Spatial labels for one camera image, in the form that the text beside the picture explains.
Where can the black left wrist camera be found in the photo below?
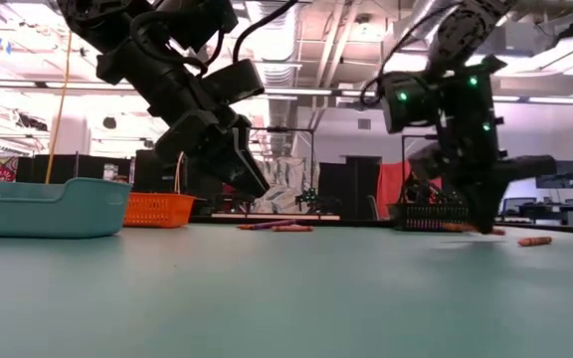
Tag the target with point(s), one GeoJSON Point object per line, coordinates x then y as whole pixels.
{"type": "Point", "coordinates": [234, 82]}

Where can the low black partition panel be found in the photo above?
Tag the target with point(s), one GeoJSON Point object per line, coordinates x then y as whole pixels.
{"type": "Point", "coordinates": [67, 169]}

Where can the grey office chair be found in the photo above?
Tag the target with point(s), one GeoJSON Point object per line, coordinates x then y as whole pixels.
{"type": "Point", "coordinates": [517, 205]}

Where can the teal plastic bin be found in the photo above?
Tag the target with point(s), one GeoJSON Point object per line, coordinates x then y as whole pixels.
{"type": "Point", "coordinates": [43, 214]}

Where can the white leaf patterned cloth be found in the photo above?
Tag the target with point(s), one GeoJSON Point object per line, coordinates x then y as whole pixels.
{"type": "Point", "coordinates": [286, 184]}

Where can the small black robot rig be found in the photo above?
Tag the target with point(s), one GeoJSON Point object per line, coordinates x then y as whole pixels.
{"type": "Point", "coordinates": [239, 204]}

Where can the long ceiling light bar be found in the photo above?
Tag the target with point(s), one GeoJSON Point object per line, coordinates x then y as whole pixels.
{"type": "Point", "coordinates": [316, 92]}

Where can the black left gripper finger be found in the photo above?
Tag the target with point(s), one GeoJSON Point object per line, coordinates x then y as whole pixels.
{"type": "Point", "coordinates": [202, 144]}
{"type": "Point", "coordinates": [251, 169]}

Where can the tall black partition panel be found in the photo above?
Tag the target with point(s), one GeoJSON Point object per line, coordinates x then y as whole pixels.
{"type": "Point", "coordinates": [147, 174]}

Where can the small white container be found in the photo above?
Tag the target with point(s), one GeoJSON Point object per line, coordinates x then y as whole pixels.
{"type": "Point", "coordinates": [110, 171]}

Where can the orange red hanging cloth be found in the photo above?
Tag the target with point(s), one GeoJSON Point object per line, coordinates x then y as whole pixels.
{"type": "Point", "coordinates": [391, 184]}

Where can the black table edge rail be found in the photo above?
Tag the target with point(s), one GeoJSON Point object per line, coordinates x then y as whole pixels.
{"type": "Point", "coordinates": [204, 219]}

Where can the ribbed silver ceiling duct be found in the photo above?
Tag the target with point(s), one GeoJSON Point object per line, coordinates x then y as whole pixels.
{"type": "Point", "coordinates": [281, 45]}

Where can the grey rectangular ceiling duct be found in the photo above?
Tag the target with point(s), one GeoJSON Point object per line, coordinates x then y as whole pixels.
{"type": "Point", "coordinates": [520, 42]}

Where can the orange plastic basket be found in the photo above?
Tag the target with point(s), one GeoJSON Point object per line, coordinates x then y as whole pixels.
{"type": "Point", "coordinates": [159, 211]}

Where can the dark computer monitor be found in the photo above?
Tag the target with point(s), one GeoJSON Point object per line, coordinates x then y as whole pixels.
{"type": "Point", "coordinates": [565, 181]}

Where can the smooth silver ceiling duct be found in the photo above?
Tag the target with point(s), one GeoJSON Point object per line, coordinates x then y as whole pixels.
{"type": "Point", "coordinates": [388, 59]}

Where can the white pillar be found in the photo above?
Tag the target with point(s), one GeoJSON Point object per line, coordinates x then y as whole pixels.
{"type": "Point", "coordinates": [75, 139]}

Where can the black plastic mesh basket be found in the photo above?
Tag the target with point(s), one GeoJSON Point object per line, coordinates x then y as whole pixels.
{"type": "Point", "coordinates": [428, 219]}

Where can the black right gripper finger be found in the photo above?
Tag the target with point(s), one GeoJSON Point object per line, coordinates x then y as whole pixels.
{"type": "Point", "coordinates": [520, 168]}
{"type": "Point", "coordinates": [436, 161]}

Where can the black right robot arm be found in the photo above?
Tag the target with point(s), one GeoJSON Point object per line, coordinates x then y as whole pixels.
{"type": "Point", "coordinates": [465, 30]}

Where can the purple crayon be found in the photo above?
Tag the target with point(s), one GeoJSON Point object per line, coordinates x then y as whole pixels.
{"type": "Point", "coordinates": [276, 224]}

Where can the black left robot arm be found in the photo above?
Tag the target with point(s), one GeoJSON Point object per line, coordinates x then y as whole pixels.
{"type": "Point", "coordinates": [117, 20]}

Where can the small black green robot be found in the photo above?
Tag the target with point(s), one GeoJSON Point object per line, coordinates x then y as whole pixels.
{"type": "Point", "coordinates": [308, 199]}

